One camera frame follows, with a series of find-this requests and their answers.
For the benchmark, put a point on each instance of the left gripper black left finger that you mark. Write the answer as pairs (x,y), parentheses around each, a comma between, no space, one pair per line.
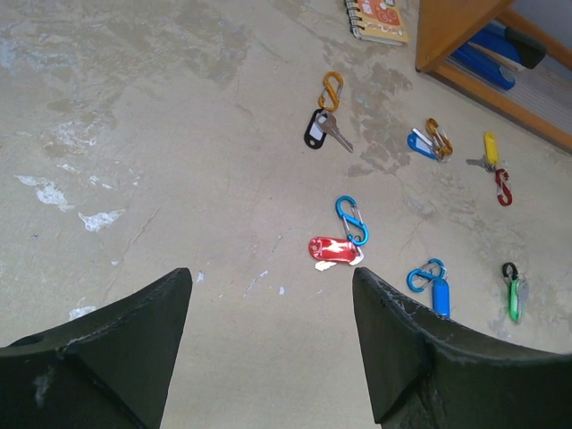
(111,368)

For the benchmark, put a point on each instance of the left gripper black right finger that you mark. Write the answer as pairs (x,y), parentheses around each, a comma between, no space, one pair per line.
(424,370)

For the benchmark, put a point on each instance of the silver key with blue tag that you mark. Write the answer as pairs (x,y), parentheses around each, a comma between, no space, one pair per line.
(441,297)

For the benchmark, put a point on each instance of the light-blue S carabiner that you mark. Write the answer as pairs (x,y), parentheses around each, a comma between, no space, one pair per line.
(434,269)

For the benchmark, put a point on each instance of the silver key with green tag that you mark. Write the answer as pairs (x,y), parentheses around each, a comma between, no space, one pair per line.
(518,296)

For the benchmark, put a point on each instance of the black S carabiner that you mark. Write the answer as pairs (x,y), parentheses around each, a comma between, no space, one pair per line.
(510,271)

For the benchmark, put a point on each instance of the silver key with red tag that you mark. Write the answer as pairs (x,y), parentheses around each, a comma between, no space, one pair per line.
(328,252)

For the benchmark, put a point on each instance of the teal S carabiner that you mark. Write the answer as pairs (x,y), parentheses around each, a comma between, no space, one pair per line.
(355,229)

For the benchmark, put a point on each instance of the red S carabiner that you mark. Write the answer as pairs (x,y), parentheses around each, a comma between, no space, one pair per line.
(504,194)

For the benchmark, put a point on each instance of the silver key with yellow tag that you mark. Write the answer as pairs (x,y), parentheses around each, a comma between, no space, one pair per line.
(491,156)

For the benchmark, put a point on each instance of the orange S carabiner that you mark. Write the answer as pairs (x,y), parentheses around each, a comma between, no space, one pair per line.
(442,148)
(330,98)

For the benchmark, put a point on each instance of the silver key with dark-blue tag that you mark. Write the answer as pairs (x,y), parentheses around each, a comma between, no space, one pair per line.
(418,142)

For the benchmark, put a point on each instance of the silver key with black tag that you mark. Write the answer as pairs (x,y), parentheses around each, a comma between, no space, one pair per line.
(322,124)

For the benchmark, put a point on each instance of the wooden shelf rack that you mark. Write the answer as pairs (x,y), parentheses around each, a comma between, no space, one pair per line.
(541,99)

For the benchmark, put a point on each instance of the blue black stapler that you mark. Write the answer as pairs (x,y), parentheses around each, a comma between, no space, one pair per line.
(496,52)

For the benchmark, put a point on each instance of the orange spiral notebook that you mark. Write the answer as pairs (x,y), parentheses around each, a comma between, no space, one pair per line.
(377,21)

